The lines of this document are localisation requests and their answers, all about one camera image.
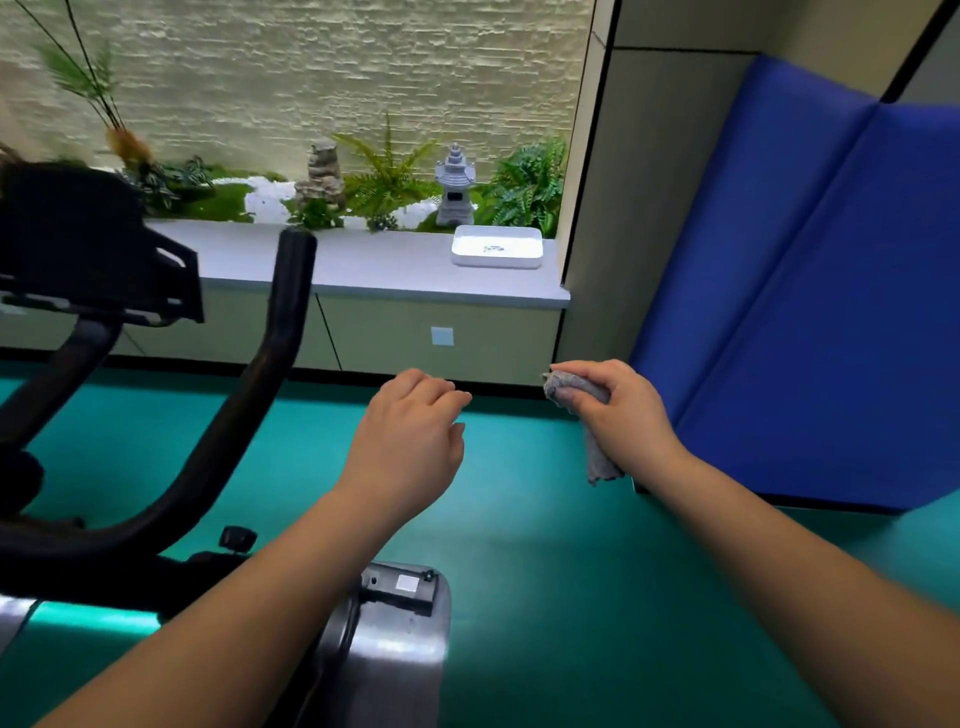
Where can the person's left hand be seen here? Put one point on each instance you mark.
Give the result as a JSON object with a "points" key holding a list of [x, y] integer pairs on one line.
{"points": [[405, 450]]}

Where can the person's right hand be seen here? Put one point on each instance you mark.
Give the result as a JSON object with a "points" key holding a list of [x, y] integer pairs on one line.
{"points": [[630, 427]]}

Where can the grey cleaning cloth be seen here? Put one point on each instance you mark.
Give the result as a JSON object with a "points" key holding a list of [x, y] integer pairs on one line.
{"points": [[600, 465]]}

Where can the person's left forearm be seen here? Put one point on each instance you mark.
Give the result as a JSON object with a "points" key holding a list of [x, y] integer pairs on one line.
{"points": [[225, 622]]}

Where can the person's right forearm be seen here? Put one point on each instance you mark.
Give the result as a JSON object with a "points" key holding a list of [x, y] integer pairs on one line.
{"points": [[787, 585]]}

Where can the black exercise bike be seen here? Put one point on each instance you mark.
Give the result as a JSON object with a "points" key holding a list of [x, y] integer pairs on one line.
{"points": [[405, 660]]}

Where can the long cabinet with grey top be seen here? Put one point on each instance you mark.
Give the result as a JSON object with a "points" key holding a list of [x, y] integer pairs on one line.
{"points": [[487, 337]]}

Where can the white plastic tray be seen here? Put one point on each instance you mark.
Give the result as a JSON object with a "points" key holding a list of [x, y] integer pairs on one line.
{"points": [[517, 255]]}

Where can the small dark green shrub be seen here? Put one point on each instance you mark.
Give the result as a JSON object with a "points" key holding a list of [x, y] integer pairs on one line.
{"points": [[382, 223], [315, 216]]}

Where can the patch of white pebbles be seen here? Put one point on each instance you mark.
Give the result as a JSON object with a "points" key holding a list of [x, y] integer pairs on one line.
{"points": [[266, 202], [416, 214]]}

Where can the large bushy fern plant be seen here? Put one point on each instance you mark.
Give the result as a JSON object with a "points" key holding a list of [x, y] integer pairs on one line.
{"points": [[525, 191]]}

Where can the slim green fern plant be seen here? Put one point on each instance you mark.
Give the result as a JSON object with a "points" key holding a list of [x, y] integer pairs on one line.
{"points": [[386, 184]]}

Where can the grey stone pagoda lantern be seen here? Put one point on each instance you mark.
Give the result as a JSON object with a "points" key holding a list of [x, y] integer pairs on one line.
{"points": [[455, 184]]}

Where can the grey stacked rock ornament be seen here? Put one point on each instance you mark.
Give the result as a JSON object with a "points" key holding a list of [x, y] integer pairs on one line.
{"points": [[322, 176]]}

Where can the green moss mat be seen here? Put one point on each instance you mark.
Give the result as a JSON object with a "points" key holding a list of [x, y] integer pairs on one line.
{"points": [[217, 206]]}

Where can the variegated leaf plant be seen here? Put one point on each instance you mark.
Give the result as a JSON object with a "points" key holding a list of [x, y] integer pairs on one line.
{"points": [[169, 184]]}

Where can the black tablet holder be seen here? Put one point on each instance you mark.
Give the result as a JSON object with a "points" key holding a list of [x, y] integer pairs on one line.
{"points": [[75, 240]]}

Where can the tall thin stemmed fern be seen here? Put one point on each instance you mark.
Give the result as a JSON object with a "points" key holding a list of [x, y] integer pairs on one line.
{"points": [[127, 144]]}

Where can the pale square wall socket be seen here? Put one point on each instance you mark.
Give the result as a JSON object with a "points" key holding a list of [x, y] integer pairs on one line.
{"points": [[442, 336]]}

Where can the blue wall pad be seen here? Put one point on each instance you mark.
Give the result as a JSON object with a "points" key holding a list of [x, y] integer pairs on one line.
{"points": [[810, 300]]}

